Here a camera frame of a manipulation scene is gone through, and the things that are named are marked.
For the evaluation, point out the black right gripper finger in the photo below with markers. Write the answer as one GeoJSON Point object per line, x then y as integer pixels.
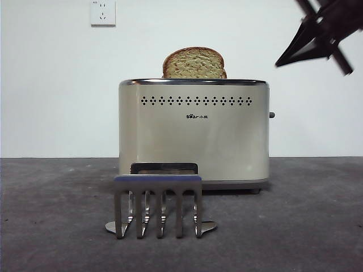
{"type": "Point", "coordinates": [307, 37]}
{"type": "Point", "coordinates": [314, 55]}

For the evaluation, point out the grey toaster lever knob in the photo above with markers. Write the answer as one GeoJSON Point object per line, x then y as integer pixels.
{"type": "Point", "coordinates": [271, 115]}

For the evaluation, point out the slice of brown-crusted bread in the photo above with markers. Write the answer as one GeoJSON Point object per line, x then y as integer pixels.
{"type": "Point", "coordinates": [194, 65]}

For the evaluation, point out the cream two-slot toaster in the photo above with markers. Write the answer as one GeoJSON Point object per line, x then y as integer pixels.
{"type": "Point", "coordinates": [235, 141]}

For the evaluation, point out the stainless steel toast rack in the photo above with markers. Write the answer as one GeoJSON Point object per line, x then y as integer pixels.
{"type": "Point", "coordinates": [156, 182]}

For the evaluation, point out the white wall socket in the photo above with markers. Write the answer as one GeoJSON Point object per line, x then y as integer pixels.
{"type": "Point", "coordinates": [103, 14]}

